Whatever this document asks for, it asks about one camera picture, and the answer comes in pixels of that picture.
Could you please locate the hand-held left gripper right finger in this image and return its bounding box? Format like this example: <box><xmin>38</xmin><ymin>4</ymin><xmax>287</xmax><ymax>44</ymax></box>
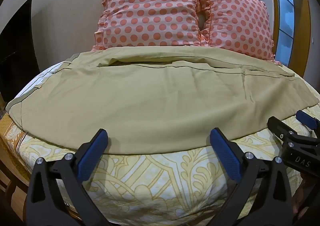
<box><xmin>206</xmin><ymin>128</ymin><xmax>295</xmax><ymax>226</ymax></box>

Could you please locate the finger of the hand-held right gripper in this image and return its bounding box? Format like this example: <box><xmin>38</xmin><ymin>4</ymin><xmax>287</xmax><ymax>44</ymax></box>
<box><xmin>267</xmin><ymin>116</ymin><xmax>316</xmax><ymax>144</ymax></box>
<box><xmin>296</xmin><ymin>110</ymin><xmax>320</xmax><ymax>132</ymax></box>

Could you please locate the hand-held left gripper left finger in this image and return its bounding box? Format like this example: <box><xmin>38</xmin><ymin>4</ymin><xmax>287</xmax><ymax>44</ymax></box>
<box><xmin>24</xmin><ymin>129</ymin><xmax>113</xmax><ymax>226</ymax></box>

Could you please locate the olive green sheet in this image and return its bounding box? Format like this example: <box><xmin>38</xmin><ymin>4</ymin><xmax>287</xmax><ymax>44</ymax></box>
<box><xmin>5</xmin><ymin>46</ymin><xmax>320</xmax><ymax>155</ymax></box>

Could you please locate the yellow patterned bed sheet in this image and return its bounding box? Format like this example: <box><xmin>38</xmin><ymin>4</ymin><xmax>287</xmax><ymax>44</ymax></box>
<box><xmin>0</xmin><ymin>59</ymin><xmax>320</xmax><ymax>226</ymax></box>

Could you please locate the pink polka dot pillow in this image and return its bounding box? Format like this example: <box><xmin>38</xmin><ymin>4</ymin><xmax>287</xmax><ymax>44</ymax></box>
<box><xmin>197</xmin><ymin>0</ymin><xmax>277</xmax><ymax>61</ymax></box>
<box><xmin>90</xmin><ymin>0</ymin><xmax>213</xmax><ymax>52</ymax></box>

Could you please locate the dark cabinet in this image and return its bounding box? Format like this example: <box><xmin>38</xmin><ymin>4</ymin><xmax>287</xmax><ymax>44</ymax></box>
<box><xmin>0</xmin><ymin>0</ymin><xmax>40</xmax><ymax>102</ymax></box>

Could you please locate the wooden bed frame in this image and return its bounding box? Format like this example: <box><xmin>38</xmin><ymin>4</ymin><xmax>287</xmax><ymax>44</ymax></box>
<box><xmin>0</xmin><ymin>136</ymin><xmax>83</xmax><ymax>226</ymax></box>

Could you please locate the window with yellow frame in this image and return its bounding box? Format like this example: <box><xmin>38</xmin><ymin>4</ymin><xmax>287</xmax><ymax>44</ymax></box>
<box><xmin>237</xmin><ymin>0</ymin><xmax>312</xmax><ymax>79</ymax></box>

